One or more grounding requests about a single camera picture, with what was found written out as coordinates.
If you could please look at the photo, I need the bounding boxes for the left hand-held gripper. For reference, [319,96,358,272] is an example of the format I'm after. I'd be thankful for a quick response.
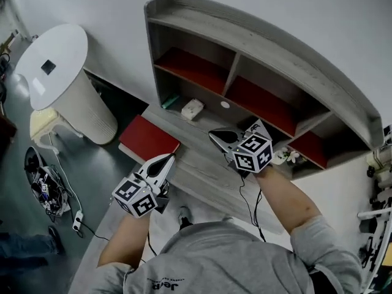
[111,153,177,219]

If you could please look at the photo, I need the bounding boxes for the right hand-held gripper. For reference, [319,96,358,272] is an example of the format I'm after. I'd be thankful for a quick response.
[208,127,274,175]

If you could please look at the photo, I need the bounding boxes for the red book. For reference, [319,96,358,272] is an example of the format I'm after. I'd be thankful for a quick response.
[118,114,182,165]

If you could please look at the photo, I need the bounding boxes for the grey wooden desk with hutch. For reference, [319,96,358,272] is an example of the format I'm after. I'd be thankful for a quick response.
[143,0,384,182]

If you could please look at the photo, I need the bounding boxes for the person's left forearm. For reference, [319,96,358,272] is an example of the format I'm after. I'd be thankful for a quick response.
[97,214,151,270]

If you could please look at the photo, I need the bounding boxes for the person's right forearm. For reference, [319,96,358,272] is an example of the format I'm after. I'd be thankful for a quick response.
[255,165,323,236]

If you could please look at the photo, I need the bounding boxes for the white potted flowers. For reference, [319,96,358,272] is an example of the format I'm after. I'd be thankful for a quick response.
[271,146,303,167]

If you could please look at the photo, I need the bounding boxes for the person's shoe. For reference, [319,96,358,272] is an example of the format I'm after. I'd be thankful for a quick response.
[177,206,194,231]

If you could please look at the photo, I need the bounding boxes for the white tissue box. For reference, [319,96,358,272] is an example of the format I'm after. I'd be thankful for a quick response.
[180,97,206,121]

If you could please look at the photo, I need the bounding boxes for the white power strip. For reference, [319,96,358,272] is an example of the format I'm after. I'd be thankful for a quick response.
[72,211,85,230]

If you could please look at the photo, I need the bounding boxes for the green marker pen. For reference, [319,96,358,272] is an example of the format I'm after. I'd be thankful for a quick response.
[160,92,180,110]

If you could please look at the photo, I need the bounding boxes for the person's grey shirt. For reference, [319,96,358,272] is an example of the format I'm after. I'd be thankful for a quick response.
[71,216,364,294]

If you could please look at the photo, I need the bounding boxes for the cream cushioned stool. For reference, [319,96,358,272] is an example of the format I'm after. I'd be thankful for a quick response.
[29,108,84,150]

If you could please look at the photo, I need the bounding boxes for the small black square pad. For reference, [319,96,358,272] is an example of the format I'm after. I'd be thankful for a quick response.
[40,59,57,76]

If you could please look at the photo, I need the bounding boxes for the black deer picture frame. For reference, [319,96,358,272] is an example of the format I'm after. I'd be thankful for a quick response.
[238,118,271,141]

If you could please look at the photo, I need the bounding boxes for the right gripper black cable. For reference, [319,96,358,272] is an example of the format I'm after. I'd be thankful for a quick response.
[238,170,268,244]

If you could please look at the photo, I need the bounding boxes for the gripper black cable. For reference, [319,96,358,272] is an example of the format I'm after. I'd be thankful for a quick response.
[146,230,159,257]
[238,170,268,244]

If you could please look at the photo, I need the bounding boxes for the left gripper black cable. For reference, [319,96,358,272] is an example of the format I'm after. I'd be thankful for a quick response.
[146,230,159,257]

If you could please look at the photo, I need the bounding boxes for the white floor cable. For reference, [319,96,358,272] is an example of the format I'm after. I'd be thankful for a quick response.
[48,132,84,214]

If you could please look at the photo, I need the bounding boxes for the bin of tangled cables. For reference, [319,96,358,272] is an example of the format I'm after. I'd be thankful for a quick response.
[24,146,70,217]

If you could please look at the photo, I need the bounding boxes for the white round pedestal table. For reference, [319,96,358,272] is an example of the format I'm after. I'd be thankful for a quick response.
[14,23,119,147]

